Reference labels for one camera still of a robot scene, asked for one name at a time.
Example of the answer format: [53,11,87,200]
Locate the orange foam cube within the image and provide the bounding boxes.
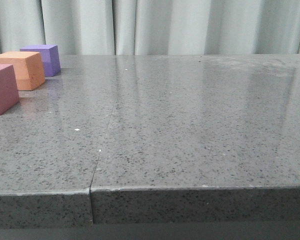
[0,51,46,91]

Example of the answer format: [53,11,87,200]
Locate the grey pleated curtain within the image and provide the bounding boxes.
[0,0,300,55]

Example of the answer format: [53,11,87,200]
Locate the purple foam cube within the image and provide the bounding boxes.
[19,44,61,77]

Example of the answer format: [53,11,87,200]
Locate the pink foam cube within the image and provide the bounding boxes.
[0,64,19,115]

